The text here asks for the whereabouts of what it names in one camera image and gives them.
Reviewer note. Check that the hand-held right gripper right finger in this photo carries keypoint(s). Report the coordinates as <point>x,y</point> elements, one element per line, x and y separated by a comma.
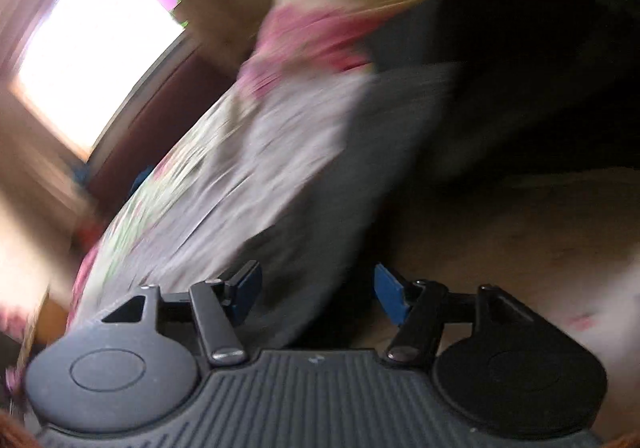
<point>392,295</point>

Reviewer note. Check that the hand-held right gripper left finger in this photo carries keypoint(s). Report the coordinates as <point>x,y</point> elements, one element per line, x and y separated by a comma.
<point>246,290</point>

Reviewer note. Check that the window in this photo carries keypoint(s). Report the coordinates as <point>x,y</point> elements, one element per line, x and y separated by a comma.
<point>95,53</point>

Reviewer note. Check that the pink and yellow floral quilt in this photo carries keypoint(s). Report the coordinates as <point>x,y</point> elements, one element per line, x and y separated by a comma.
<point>320,23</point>

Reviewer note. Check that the dark grey pants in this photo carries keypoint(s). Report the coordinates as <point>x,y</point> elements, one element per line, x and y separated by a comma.
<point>380,153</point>

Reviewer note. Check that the white cherry print bed sheet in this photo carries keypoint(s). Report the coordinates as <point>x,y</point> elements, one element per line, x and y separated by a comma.
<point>250,168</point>

